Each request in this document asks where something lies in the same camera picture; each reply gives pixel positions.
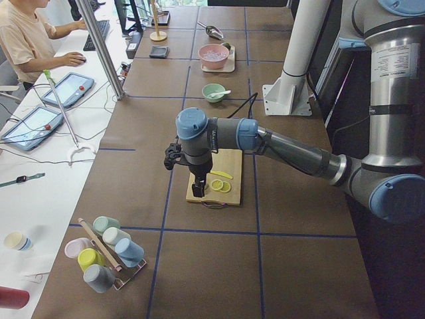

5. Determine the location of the lemon slice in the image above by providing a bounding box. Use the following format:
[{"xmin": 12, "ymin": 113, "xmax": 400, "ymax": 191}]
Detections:
[
  {"xmin": 211, "ymin": 179, "xmax": 224, "ymax": 191},
  {"xmin": 219, "ymin": 181, "xmax": 232, "ymax": 193}
]

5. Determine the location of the metal ice scoop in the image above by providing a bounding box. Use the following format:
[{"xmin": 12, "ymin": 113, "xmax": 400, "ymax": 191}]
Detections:
[{"xmin": 197, "ymin": 21, "xmax": 224, "ymax": 41}]

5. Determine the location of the bamboo cutting board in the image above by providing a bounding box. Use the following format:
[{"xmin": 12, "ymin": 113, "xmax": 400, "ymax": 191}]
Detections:
[{"xmin": 186, "ymin": 149, "xmax": 242, "ymax": 206}]

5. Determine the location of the pink bowl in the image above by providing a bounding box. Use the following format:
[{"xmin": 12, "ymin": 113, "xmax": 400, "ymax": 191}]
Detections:
[{"xmin": 198, "ymin": 44, "xmax": 230, "ymax": 70}]

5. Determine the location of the yellow cup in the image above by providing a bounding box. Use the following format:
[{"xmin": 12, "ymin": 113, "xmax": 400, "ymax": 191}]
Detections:
[{"xmin": 77, "ymin": 248, "xmax": 106, "ymax": 271}]

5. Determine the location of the pink cup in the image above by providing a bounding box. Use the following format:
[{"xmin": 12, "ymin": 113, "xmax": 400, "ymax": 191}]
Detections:
[{"xmin": 64, "ymin": 237, "xmax": 91, "ymax": 259}]

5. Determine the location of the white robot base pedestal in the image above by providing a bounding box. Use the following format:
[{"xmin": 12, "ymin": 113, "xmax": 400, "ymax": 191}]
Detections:
[{"xmin": 262, "ymin": 0, "xmax": 330, "ymax": 116}]

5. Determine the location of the grabber stick tool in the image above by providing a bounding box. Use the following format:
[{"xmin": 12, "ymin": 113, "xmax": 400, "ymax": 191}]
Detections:
[{"xmin": 43, "ymin": 70, "xmax": 96, "ymax": 166}]

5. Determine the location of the person in beige shirt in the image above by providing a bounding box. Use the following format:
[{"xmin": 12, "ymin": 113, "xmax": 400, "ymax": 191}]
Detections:
[{"xmin": 1, "ymin": 1, "xmax": 86, "ymax": 90}]

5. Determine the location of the grey folded cloth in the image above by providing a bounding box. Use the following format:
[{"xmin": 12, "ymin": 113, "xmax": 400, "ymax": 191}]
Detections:
[{"xmin": 149, "ymin": 45, "xmax": 169, "ymax": 59}]

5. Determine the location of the lemon slice lower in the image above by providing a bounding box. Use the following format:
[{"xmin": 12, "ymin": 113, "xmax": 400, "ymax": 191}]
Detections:
[{"xmin": 211, "ymin": 179, "xmax": 224, "ymax": 191}]

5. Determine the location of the paper cup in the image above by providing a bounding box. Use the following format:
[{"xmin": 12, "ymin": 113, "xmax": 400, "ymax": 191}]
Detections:
[{"xmin": 3, "ymin": 231, "xmax": 32, "ymax": 251}]

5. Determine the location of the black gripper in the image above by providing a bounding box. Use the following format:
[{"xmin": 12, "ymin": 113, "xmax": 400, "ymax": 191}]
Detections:
[{"xmin": 189, "ymin": 159, "xmax": 213, "ymax": 198}]

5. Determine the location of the blue cup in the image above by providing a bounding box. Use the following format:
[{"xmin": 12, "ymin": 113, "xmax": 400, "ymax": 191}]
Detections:
[{"xmin": 115, "ymin": 238, "xmax": 145, "ymax": 268}]

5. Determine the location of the pile of clear ice cubes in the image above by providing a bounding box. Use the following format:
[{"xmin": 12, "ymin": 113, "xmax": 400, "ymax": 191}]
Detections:
[{"xmin": 202, "ymin": 50, "xmax": 228, "ymax": 62}]

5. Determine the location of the near teach pendant tablet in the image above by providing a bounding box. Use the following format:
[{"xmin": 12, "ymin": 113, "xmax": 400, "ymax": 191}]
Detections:
[{"xmin": 1, "ymin": 105, "xmax": 64, "ymax": 152}]

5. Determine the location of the red cylinder bottle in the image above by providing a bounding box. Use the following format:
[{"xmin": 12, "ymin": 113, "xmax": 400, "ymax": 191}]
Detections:
[{"xmin": 0, "ymin": 286, "xmax": 30, "ymax": 310}]

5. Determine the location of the cream tray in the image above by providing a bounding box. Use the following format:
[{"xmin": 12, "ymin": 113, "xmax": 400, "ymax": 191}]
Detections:
[{"xmin": 201, "ymin": 45, "xmax": 235, "ymax": 73}]

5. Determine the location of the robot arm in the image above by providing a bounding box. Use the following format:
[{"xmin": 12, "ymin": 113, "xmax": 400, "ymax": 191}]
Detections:
[{"xmin": 164, "ymin": 1, "xmax": 424, "ymax": 223}]

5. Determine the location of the aluminium frame post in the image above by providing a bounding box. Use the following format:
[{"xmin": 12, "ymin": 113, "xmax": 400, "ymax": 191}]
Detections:
[{"xmin": 76, "ymin": 0, "xmax": 125, "ymax": 100}]

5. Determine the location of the far teach pendant tablet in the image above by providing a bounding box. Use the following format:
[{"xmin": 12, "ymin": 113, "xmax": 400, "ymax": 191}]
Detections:
[{"xmin": 54, "ymin": 72, "xmax": 94, "ymax": 108}]

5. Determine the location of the metal cup rack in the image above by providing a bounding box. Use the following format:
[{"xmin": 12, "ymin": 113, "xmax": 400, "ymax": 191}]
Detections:
[{"xmin": 78, "ymin": 218, "xmax": 147, "ymax": 290}]

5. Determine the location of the black power strip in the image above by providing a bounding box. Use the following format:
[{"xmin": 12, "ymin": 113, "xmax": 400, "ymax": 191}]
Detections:
[{"xmin": 125, "ymin": 32, "xmax": 143, "ymax": 59}]

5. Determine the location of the white plastic spoon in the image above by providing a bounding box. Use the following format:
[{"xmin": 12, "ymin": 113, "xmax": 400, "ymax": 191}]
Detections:
[{"xmin": 207, "ymin": 90, "xmax": 231, "ymax": 99}]

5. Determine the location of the green bowl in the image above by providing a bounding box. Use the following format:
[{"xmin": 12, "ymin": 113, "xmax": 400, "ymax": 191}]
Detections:
[{"xmin": 202, "ymin": 83, "xmax": 226, "ymax": 103}]

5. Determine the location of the wooden stand with round base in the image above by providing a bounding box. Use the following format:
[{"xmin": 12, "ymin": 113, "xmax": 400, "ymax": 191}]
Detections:
[{"xmin": 149, "ymin": 0, "xmax": 167, "ymax": 42}]

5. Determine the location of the lemon slice upper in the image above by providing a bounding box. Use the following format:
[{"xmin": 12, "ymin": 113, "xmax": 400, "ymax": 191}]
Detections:
[{"xmin": 219, "ymin": 181, "xmax": 232, "ymax": 193}]

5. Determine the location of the green cup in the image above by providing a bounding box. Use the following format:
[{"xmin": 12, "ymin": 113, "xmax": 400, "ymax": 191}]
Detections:
[{"xmin": 92, "ymin": 216, "xmax": 121, "ymax": 235}]

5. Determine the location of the teach pendant tablet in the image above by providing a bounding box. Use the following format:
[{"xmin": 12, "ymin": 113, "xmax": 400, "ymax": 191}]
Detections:
[
  {"xmin": 54, "ymin": 72, "xmax": 94, "ymax": 108},
  {"xmin": 1, "ymin": 105, "xmax": 64, "ymax": 152}
]

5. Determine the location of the black keyboard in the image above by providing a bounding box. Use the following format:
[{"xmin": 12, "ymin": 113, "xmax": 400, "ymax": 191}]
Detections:
[{"xmin": 82, "ymin": 19, "xmax": 111, "ymax": 52}]

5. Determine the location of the smart watch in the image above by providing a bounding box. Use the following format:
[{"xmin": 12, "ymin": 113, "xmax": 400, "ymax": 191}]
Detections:
[{"xmin": 0, "ymin": 173, "xmax": 46, "ymax": 187}]

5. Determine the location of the yellow plastic knife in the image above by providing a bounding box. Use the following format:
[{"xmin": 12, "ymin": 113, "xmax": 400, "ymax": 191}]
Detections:
[{"xmin": 210, "ymin": 170, "xmax": 233, "ymax": 179}]

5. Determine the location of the grey cup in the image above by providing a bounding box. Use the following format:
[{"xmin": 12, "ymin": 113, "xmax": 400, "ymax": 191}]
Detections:
[{"xmin": 83, "ymin": 264, "xmax": 116, "ymax": 293}]

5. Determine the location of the white cup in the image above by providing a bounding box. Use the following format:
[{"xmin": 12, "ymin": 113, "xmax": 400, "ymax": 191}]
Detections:
[{"xmin": 102, "ymin": 227, "xmax": 131, "ymax": 249}]

